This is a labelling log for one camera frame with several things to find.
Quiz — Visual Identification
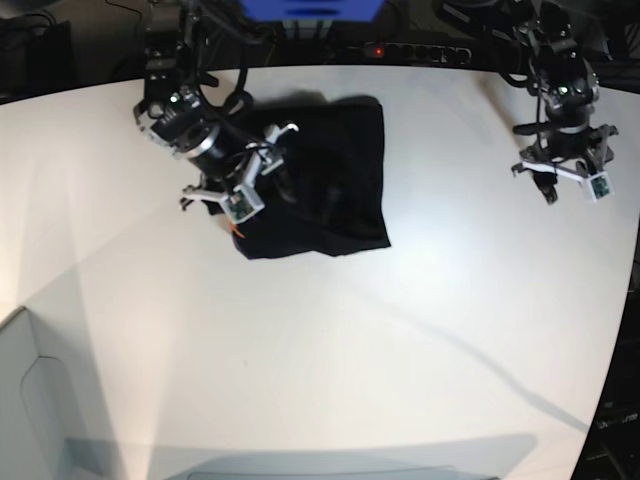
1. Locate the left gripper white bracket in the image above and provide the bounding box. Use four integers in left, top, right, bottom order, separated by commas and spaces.
511, 122, 619, 204

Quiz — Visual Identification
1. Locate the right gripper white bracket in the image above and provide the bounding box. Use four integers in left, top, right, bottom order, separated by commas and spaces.
179, 122, 300, 224

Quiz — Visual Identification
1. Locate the black T-shirt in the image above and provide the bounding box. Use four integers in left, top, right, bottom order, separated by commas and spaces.
232, 94, 391, 260

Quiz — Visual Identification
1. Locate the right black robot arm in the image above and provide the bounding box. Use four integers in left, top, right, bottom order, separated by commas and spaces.
133, 1, 299, 226

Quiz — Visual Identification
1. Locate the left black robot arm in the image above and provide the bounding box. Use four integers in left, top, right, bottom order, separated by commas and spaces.
503, 1, 619, 205

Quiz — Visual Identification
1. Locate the blue box overhead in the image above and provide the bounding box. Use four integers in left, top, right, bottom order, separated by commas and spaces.
240, 0, 385, 22

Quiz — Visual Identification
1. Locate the black power strip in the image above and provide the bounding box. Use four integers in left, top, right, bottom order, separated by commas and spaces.
337, 43, 473, 67

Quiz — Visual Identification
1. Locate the white tray at corner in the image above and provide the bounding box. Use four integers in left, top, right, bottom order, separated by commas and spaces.
0, 304, 151, 480

